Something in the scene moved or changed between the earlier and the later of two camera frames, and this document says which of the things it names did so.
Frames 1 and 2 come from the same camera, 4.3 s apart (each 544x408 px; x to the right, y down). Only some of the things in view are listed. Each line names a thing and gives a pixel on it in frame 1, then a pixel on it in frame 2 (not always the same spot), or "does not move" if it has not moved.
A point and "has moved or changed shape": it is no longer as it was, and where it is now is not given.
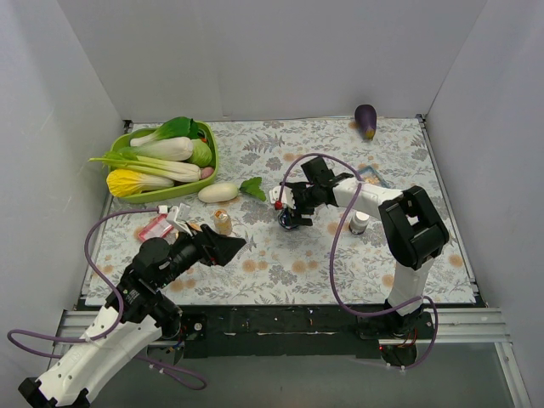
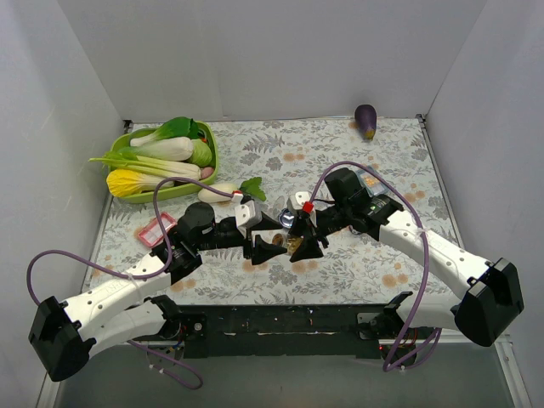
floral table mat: x=325 y=216 does not move
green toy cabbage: x=201 y=154 does not move
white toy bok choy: x=172 y=141 does not move
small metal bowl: x=286 y=219 does not move
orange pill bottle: x=222 y=222 has moved or changed shape
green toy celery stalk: x=169 y=168 does not move
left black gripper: x=208 y=245 to x=247 y=243
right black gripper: x=297 y=204 to x=314 y=225
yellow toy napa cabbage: x=125 y=183 does not move
